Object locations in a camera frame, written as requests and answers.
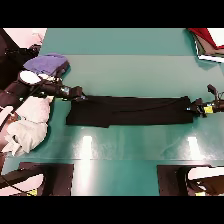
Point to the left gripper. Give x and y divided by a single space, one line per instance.
76 93

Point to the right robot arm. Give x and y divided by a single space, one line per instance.
219 106

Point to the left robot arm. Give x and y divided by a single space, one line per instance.
48 88

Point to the black garment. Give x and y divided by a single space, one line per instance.
126 111

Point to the pale grey garment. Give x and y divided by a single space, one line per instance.
23 137

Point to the red garment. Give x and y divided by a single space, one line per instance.
206 34

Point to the white garment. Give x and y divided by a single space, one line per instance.
36 108

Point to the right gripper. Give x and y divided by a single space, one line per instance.
200 107

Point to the purple garment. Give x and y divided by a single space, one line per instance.
46 64

